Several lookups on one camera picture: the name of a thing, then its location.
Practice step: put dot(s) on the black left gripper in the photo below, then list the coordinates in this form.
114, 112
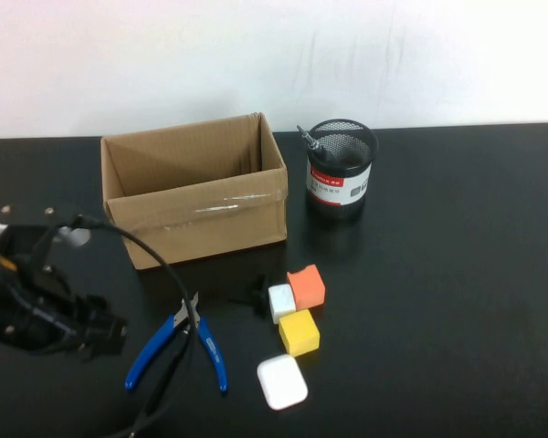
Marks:
23, 301

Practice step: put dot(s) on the thin black pen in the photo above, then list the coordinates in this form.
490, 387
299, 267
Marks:
162, 388

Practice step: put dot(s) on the brown cardboard box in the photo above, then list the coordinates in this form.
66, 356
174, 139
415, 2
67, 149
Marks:
196, 228

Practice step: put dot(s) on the small black plastic clip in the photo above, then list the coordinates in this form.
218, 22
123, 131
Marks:
256, 296

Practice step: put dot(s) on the small white block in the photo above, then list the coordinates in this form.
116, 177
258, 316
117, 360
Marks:
281, 302

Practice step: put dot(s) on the white rounded earbud case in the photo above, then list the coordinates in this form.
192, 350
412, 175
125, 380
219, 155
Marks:
282, 382

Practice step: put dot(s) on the yellow block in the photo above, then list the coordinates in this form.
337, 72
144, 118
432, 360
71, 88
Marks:
299, 333

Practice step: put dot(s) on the orange foam block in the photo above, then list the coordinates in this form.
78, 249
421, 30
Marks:
307, 287

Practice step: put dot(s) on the black mesh pen holder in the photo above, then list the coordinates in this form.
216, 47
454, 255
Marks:
335, 187

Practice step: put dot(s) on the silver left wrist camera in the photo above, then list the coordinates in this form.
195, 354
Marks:
75, 237

